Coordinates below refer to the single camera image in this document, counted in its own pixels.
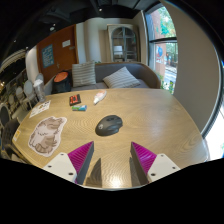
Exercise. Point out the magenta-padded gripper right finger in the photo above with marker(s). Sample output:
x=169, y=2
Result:
x=160, y=165

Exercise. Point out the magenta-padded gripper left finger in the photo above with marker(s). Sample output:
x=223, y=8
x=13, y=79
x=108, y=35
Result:
x=63, y=164

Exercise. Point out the black computer mouse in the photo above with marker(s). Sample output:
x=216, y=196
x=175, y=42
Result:
x=109, y=125

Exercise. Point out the yellow sticker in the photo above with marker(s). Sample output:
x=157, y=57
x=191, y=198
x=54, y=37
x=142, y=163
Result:
x=16, y=135

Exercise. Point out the small teal box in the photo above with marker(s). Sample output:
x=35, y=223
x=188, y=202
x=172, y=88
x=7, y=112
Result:
x=79, y=108

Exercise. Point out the white sticker sheet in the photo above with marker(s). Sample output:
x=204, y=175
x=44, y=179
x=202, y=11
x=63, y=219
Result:
x=40, y=109

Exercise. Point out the black and red case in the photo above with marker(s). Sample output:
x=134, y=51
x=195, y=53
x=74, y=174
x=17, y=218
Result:
x=75, y=99

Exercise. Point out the small white squeeze bottle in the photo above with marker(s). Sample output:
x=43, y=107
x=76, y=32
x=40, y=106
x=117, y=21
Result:
x=99, y=97

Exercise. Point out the clear plastic lidded cup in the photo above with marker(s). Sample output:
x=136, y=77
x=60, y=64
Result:
x=39, y=91

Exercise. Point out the green plant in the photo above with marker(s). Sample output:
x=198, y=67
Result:
x=168, y=85

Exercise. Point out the black and orange backpack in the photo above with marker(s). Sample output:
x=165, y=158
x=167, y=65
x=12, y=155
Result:
x=61, y=83

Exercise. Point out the group of chairs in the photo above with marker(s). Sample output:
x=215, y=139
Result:
x=28, y=90

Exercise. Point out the grey curved sofa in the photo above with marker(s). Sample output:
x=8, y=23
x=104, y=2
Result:
x=146, y=75

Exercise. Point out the upright striped cushion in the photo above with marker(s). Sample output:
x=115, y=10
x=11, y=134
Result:
x=84, y=74

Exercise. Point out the flat-lying striped cushion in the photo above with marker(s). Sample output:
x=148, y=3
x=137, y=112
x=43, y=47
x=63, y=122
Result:
x=120, y=79

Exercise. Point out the brown wooden door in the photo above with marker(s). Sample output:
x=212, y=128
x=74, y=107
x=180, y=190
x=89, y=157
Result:
x=63, y=60

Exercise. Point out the blue poster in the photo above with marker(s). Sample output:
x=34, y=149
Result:
x=47, y=56

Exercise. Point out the white door sign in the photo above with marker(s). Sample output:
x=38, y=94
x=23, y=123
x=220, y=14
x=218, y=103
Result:
x=66, y=43

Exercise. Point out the black-framed window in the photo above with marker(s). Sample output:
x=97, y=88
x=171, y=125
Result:
x=164, y=40

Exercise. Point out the arched grey display cabinet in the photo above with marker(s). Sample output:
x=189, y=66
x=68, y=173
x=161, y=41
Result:
x=124, y=43

